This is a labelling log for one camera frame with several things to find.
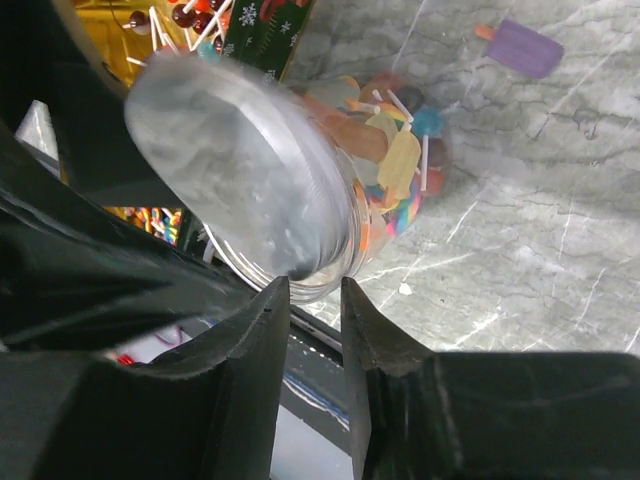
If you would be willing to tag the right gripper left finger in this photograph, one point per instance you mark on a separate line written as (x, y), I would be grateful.
(204, 410)

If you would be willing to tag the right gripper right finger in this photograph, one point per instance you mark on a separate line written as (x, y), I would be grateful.
(418, 414)

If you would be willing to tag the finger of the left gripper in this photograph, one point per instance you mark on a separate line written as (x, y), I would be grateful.
(47, 55)
(75, 277)

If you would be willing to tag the clear round lid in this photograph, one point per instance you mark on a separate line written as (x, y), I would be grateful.
(245, 158)

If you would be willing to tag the tin of round lollipops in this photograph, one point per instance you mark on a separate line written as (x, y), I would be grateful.
(259, 33)

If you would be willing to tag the clear plastic cup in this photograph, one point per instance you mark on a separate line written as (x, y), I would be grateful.
(393, 145)

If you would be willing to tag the tin of swirl lollipops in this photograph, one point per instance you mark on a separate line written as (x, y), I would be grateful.
(161, 222)

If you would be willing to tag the spilled pastel candy pieces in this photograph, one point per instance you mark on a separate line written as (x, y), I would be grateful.
(520, 48)

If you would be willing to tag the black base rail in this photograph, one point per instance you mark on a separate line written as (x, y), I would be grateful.
(313, 384)

